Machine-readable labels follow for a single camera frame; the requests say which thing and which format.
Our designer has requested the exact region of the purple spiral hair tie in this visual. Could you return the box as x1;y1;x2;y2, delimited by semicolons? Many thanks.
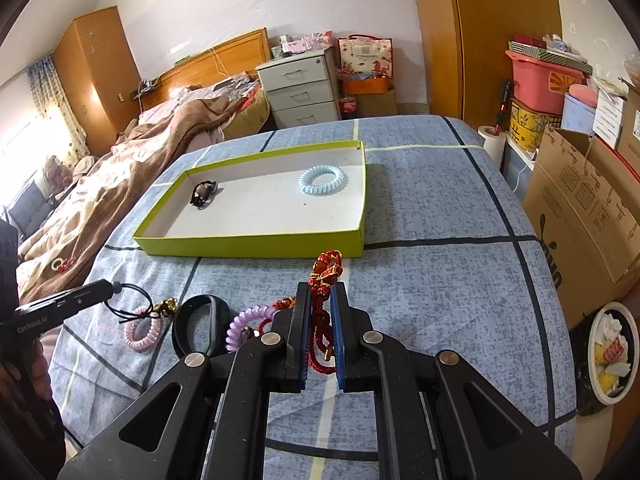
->
225;304;278;353

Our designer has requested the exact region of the pink plastic bin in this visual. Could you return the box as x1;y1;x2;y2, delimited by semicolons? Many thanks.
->
505;50;586;116

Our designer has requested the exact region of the red cord beaded bracelet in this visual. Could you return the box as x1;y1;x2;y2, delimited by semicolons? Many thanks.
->
274;250;347;376

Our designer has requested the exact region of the white labelled box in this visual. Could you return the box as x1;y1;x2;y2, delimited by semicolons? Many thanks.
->
592;91;628;148

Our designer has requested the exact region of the large open cardboard box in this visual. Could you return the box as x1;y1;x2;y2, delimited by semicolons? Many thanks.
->
522;125;640;331

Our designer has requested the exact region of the grey chair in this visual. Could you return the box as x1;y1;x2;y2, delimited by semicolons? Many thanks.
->
7;180;56;236

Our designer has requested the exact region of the green shallow cardboard box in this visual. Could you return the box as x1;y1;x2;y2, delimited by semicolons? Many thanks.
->
132;140;368;259

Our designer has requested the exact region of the floral curtain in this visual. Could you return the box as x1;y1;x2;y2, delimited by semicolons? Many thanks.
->
26;56;91;166

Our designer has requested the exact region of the striped flat gift box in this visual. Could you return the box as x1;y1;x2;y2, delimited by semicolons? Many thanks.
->
509;35;593;76

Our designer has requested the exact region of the wooden bed headboard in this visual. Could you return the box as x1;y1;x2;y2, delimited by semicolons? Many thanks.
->
140;27;272;111

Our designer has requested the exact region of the small cardboard box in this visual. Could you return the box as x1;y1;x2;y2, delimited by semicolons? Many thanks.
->
357;89;398;118

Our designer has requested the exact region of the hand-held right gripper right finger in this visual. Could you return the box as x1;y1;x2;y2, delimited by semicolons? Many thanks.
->
331;282;583;480

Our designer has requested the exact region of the blue checked bed sheet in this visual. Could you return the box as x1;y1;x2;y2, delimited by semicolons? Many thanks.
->
50;115;573;480

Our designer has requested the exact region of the black hair tie gold charm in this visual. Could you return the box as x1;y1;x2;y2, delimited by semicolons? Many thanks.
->
112;282;182;323

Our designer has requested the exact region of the red patterned gift bag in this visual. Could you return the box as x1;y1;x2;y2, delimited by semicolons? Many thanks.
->
337;34;395;81

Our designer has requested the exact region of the black wristband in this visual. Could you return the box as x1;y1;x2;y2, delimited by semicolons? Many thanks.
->
171;294;232;361

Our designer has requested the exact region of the small wooden wardrobe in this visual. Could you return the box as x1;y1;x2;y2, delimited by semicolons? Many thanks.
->
52;6;143;156

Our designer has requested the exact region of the yellow patterned tin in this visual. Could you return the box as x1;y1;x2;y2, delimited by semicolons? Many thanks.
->
509;99;563;151

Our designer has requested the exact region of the person's left hand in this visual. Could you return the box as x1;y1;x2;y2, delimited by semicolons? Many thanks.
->
0;339;53;403

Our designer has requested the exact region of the pink packet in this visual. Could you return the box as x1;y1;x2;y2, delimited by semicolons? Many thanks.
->
286;34;333;55

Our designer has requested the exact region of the white paper roll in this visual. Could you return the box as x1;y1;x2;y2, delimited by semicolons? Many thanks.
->
477;124;508;171

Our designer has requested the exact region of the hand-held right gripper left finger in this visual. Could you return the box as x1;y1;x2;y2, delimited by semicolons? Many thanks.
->
57;282;312;480

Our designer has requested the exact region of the large wooden wardrobe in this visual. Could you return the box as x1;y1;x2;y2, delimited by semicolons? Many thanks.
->
407;0;563;133

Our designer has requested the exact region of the blue spiral hair tie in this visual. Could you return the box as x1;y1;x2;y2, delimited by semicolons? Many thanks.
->
298;164;347;196

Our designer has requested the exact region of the brown fleece blanket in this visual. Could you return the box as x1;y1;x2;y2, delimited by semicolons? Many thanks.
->
15;80;273;306

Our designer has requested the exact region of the grey drawer cabinet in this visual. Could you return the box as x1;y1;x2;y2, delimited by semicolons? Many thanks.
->
256;47;342;130

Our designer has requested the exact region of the black hair tie brown charm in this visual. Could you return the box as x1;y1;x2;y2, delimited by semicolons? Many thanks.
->
189;180;221;210

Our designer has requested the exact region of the brown teddy bear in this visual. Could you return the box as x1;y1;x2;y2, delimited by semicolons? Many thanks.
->
42;155;73;191

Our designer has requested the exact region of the red and black tool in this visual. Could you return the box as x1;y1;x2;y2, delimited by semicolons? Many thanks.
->
492;79;515;136

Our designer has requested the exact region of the pink spiral hair tie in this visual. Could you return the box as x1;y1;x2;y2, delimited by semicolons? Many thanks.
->
124;304;163;351

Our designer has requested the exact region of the full white trash bin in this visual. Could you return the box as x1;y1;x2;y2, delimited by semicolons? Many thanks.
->
570;301;640;416

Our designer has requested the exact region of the orange basket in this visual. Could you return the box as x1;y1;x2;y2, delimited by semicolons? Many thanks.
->
342;76;391;96

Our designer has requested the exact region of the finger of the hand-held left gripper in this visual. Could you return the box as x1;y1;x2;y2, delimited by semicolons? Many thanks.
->
50;279;122;325

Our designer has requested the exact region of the blue round box pink lid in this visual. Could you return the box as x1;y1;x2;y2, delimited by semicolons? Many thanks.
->
560;84;601;133

